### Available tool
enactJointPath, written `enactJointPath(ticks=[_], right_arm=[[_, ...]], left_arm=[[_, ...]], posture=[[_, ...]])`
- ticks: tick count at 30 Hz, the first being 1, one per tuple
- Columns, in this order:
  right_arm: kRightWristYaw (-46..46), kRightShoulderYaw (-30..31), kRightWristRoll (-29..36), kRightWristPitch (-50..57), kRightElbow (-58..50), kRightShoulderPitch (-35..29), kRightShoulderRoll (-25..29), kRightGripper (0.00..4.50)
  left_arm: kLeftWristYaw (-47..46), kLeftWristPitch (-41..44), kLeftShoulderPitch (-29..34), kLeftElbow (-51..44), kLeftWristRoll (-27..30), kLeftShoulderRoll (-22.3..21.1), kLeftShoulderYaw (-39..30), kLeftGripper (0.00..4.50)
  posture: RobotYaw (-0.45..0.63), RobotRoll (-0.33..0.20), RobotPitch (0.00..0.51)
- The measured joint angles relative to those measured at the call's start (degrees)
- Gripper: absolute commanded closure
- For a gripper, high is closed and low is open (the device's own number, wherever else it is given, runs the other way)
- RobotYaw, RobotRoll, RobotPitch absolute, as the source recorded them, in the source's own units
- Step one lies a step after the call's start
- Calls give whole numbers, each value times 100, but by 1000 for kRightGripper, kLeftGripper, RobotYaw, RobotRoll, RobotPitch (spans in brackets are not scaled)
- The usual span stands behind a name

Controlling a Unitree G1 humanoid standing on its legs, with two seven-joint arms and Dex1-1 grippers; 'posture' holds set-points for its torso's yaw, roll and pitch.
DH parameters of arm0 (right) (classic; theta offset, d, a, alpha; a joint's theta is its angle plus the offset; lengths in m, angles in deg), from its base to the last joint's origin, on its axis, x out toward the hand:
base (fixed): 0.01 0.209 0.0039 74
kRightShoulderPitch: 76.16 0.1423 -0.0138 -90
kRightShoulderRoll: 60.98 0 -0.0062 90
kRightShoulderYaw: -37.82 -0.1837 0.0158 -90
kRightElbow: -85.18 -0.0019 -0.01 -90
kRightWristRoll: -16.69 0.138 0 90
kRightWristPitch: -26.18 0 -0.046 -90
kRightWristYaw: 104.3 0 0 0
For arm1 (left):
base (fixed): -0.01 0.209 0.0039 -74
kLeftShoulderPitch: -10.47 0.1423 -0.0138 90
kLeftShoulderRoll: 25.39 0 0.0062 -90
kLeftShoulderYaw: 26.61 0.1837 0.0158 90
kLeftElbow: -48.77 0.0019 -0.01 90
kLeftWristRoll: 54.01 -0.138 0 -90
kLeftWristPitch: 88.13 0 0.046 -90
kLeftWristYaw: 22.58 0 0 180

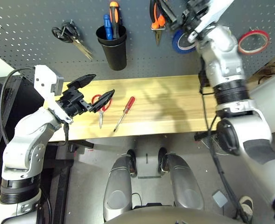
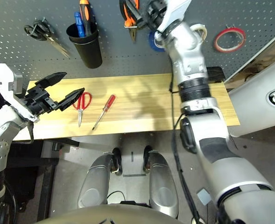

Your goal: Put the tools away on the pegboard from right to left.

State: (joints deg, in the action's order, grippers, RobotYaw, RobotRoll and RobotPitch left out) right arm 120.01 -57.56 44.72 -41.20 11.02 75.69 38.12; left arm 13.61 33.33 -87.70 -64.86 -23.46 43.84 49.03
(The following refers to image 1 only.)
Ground black plastic cup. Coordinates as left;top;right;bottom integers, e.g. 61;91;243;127
95;24;127;71

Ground grey perforated pegboard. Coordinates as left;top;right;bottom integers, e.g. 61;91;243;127
0;0;275;82

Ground black table support bar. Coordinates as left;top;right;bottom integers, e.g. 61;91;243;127
48;140;95;150

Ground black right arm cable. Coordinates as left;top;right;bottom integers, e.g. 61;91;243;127
199;58;251;224

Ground red tape roll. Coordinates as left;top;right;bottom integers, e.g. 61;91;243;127
238;29;270;56

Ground bystander white black sneaker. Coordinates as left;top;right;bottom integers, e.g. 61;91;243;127
239;196;254;222

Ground silver left robot leg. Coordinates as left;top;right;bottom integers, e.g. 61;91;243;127
103;149;138;221

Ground wire loop pliers holder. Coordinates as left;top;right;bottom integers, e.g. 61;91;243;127
150;23;166;31

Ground white machine housing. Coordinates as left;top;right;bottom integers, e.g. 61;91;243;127
246;67;275;135

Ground blue handled screwdriver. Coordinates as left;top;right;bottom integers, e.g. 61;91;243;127
103;14;113;40

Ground blue tape roll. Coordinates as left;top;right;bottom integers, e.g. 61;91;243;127
171;29;198;55

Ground red handled scissors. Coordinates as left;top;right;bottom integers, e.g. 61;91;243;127
91;94;112;130

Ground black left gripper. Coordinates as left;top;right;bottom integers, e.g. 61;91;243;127
55;74;116;117

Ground black side cabinet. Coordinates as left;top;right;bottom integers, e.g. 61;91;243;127
0;76;23;164

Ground silver robot leg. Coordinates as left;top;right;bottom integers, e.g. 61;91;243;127
157;147;204;210
103;149;138;221

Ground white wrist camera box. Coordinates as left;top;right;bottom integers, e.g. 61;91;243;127
193;0;235;44
33;64;74;124

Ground grey robot torso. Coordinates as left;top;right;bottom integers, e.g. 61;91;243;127
104;206;243;224

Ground orange black handled screwdriver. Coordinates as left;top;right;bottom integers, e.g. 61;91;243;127
109;1;122;39

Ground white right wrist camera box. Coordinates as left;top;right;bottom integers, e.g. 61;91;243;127
193;0;235;44

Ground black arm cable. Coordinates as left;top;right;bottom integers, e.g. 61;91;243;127
199;58;251;224
0;66;36;145

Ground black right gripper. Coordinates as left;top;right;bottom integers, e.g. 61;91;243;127
159;0;210;31

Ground silver right robot leg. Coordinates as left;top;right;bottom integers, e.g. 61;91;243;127
157;147;204;210

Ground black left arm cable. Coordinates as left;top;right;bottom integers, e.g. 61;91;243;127
0;66;36;145

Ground red handled screwdriver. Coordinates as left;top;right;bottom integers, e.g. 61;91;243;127
113;96;136;133

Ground black handled scissors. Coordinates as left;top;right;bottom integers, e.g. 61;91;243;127
51;20;93;61

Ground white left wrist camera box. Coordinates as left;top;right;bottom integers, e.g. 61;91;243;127
33;64;74;124

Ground orange black needle-nose pliers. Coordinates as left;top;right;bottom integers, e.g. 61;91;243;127
149;0;166;46

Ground grey square floor pad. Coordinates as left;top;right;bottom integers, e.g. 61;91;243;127
212;190;228;208

